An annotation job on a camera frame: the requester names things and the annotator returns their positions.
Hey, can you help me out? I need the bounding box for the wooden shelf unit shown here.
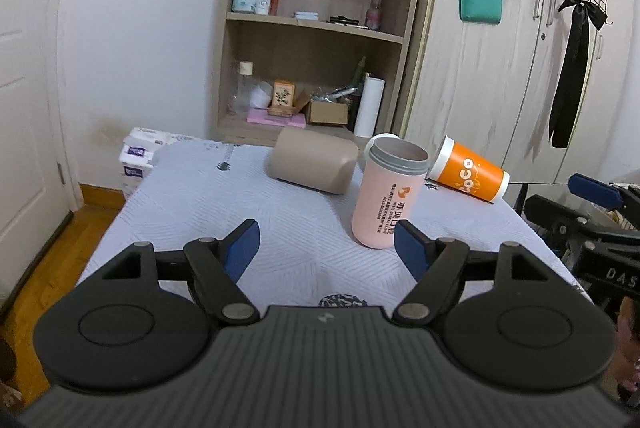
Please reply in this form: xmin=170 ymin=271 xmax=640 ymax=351
xmin=216 ymin=0 xmax=437 ymax=150

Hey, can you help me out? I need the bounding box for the beige cup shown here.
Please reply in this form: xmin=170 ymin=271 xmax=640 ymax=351
xmin=269 ymin=128 xmax=359 ymax=195

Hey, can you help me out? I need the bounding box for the white paper roll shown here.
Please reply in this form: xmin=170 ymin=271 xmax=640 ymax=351
xmin=353 ymin=76 xmax=386 ymax=138

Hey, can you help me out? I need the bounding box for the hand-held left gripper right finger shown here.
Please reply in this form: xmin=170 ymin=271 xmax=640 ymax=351
xmin=393 ymin=219 xmax=551 ymax=324

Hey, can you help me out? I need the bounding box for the black ribbon bow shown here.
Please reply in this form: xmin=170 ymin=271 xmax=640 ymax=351
xmin=548 ymin=0 xmax=609 ymax=149

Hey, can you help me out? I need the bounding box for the plant print box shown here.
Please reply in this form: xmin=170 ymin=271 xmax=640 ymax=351
xmin=269 ymin=79 xmax=297 ymax=117

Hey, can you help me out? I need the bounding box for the tissue paper pack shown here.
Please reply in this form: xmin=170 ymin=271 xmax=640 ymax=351
xmin=118 ymin=126 xmax=201 ymax=200

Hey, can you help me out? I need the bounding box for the person's right hand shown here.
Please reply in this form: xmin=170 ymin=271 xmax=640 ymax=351
xmin=615 ymin=295 xmax=640 ymax=395

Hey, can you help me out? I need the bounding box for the small pink bottle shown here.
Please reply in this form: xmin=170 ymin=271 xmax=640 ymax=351
xmin=365 ymin=0 xmax=383 ymax=32

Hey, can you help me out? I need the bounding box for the clear bottle with beige cap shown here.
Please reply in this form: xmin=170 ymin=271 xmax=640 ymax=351
xmin=227 ymin=61 xmax=255 ymax=117

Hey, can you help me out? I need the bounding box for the white door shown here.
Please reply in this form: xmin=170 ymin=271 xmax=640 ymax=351
xmin=0 ymin=0 xmax=83 ymax=304

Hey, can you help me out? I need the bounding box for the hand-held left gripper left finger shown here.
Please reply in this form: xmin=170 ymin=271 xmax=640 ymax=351
xmin=102 ymin=219 xmax=261 ymax=324

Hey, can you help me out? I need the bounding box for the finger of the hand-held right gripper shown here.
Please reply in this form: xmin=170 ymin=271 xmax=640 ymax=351
xmin=522 ymin=194 xmax=603 ymax=249
xmin=567 ymin=173 xmax=640 ymax=229

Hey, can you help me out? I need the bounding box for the beige wardrobe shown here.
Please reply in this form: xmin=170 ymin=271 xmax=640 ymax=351
xmin=395 ymin=0 xmax=637 ymax=189

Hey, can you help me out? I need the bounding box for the dark slim bottle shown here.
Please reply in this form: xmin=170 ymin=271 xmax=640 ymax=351
xmin=352 ymin=56 xmax=369 ymax=95

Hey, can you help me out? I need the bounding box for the pink cup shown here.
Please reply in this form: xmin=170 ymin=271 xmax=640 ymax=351
xmin=351 ymin=134 xmax=431 ymax=249

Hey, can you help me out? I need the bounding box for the flat pink box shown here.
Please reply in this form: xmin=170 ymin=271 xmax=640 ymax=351
xmin=247 ymin=108 xmax=307 ymax=129

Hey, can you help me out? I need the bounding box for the orange paper cup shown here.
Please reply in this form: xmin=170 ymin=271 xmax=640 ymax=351
xmin=425 ymin=135 xmax=511 ymax=204

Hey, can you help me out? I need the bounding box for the small cardboard box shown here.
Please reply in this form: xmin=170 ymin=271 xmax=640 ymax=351
xmin=305 ymin=98 xmax=350 ymax=127

